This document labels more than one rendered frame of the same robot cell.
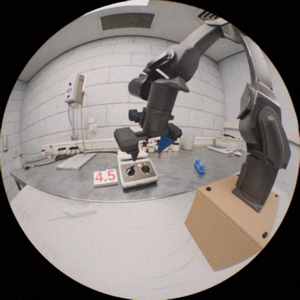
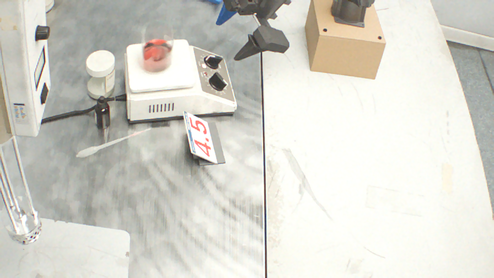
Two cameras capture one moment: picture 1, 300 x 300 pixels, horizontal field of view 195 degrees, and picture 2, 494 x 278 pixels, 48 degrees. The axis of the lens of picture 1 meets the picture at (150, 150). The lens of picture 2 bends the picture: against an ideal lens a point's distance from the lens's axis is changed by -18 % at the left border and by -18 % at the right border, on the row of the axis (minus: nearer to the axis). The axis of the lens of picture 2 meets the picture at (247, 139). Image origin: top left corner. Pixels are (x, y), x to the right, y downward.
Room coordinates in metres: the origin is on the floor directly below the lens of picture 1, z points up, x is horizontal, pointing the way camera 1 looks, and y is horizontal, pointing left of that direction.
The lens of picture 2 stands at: (0.15, 0.89, 1.80)
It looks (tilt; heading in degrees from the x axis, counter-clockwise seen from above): 50 degrees down; 273
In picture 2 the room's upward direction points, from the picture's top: 11 degrees clockwise
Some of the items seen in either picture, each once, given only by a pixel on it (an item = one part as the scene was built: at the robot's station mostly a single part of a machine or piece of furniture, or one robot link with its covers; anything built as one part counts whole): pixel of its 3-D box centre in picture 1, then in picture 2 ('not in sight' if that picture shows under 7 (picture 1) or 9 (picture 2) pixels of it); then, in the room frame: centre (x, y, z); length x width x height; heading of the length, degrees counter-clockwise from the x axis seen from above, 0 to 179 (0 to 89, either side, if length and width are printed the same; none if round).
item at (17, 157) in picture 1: (17, 156); not in sight; (0.10, 1.16, 1.01); 0.14 x 0.14 x 0.21
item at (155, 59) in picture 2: not in sight; (157, 49); (0.37, 0.09, 1.03); 0.07 x 0.06 x 0.08; 109
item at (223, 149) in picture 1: (220, 148); not in sight; (0.75, -0.76, 0.92); 0.26 x 0.19 x 0.05; 13
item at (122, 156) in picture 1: (131, 153); (159, 64); (0.37, 0.08, 0.98); 0.12 x 0.12 x 0.01; 23
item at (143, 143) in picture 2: (109, 167); (141, 139); (0.37, 0.20, 0.91); 0.06 x 0.06 x 0.02
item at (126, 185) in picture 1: (133, 164); (171, 80); (0.35, 0.07, 0.94); 0.22 x 0.13 x 0.08; 23
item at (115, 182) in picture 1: (104, 177); (203, 137); (0.26, 0.17, 0.92); 0.09 x 0.06 x 0.04; 114
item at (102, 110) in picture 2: not in sight; (102, 110); (0.45, 0.17, 0.93); 0.03 x 0.03 x 0.07
